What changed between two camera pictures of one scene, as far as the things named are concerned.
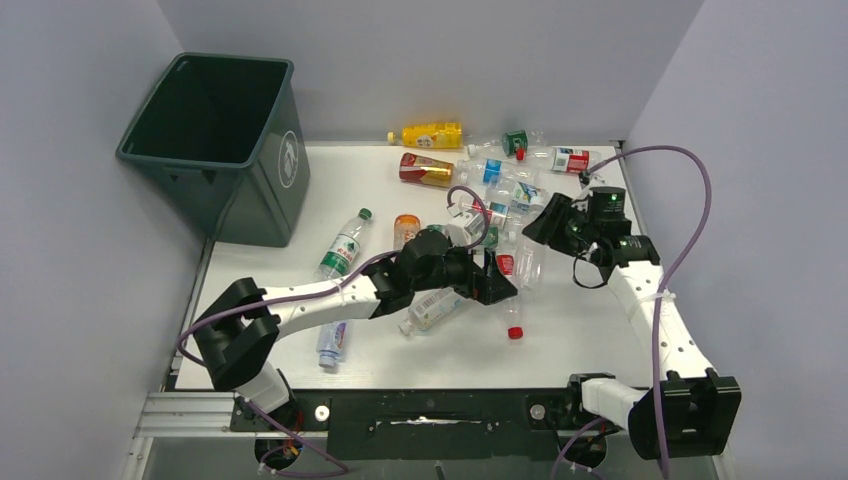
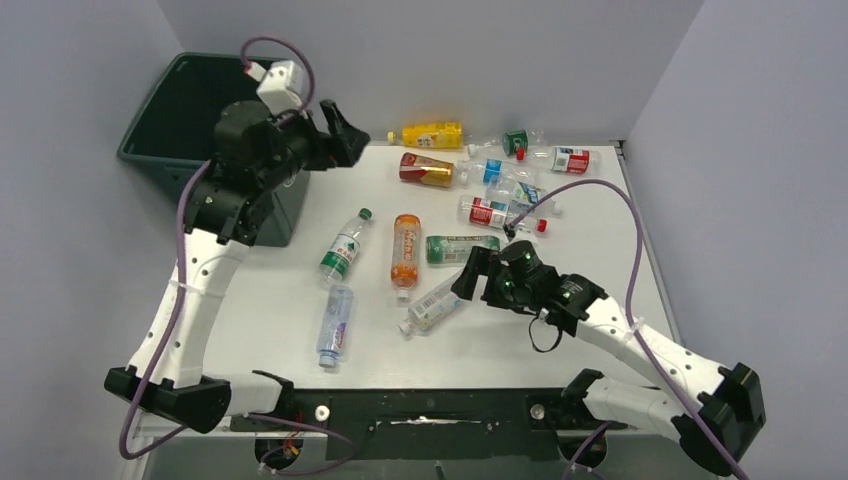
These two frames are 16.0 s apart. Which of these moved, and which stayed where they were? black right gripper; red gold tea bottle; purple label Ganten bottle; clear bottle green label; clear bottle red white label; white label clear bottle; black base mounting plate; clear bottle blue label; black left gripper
Moved: black left gripper; clear bottle red white label; black right gripper
Stayed: white label clear bottle; clear bottle green label; black base mounting plate; purple label Ganten bottle; clear bottle blue label; red gold tea bottle
